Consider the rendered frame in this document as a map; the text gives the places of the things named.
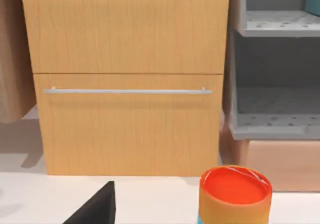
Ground pale wooden cupboard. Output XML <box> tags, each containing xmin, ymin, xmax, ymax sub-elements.
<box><xmin>0</xmin><ymin>0</ymin><xmax>35</xmax><ymax>124</ymax></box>

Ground wooden drawer front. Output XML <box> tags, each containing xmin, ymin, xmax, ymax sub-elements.
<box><xmin>33</xmin><ymin>73</ymin><xmax>224</xmax><ymax>177</ymax></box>

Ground shallow salmon-coloured box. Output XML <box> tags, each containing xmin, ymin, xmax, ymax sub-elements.
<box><xmin>219</xmin><ymin>123</ymin><xmax>320</xmax><ymax>193</ymax></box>

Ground long metal handle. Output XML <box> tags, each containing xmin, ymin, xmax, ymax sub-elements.
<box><xmin>42</xmin><ymin>86</ymin><xmax>213</xmax><ymax>95</ymax></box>

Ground orange and blue can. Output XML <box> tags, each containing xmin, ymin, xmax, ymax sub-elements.
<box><xmin>196</xmin><ymin>165</ymin><xmax>273</xmax><ymax>224</ymax></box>

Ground grey pierced drawer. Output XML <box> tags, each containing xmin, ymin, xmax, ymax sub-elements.
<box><xmin>234</xmin><ymin>0</ymin><xmax>320</xmax><ymax>38</ymax></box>

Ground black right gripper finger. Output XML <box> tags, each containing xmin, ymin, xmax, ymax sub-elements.
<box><xmin>62</xmin><ymin>180</ymin><xmax>117</xmax><ymax>224</ymax></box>

